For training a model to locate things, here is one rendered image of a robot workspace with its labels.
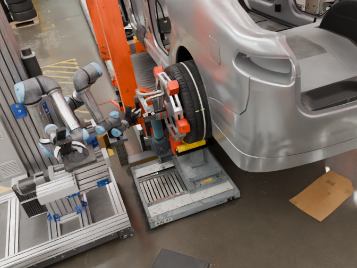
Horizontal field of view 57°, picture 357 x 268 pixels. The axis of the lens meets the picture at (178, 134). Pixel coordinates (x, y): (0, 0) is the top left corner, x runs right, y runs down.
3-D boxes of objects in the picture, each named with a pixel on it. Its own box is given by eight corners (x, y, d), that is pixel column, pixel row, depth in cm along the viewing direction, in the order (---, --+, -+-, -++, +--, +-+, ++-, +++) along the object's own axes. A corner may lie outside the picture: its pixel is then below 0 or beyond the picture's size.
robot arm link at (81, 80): (70, 74, 225) (104, 135, 241) (83, 67, 232) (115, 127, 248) (62, 76, 233) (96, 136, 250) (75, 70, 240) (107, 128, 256)
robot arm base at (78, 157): (69, 165, 229) (64, 154, 224) (67, 153, 241) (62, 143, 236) (90, 158, 233) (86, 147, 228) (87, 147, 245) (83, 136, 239)
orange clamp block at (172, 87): (178, 93, 245) (179, 87, 237) (169, 96, 244) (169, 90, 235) (175, 85, 248) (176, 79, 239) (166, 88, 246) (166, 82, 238)
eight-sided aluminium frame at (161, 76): (188, 151, 264) (179, 90, 234) (181, 153, 263) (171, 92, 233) (169, 119, 308) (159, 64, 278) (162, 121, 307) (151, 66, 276)
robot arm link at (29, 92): (69, 152, 225) (39, 78, 194) (48, 162, 218) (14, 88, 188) (63, 144, 233) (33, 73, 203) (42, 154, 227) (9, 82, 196)
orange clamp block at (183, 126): (186, 125, 251) (190, 131, 244) (177, 128, 250) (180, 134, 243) (185, 117, 247) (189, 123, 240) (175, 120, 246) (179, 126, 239)
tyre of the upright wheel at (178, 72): (218, 152, 277) (220, 89, 230) (192, 160, 272) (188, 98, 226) (189, 105, 322) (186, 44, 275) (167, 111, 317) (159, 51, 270)
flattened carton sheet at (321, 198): (359, 188, 284) (360, 185, 282) (320, 222, 261) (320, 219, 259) (327, 171, 305) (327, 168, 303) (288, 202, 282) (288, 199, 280)
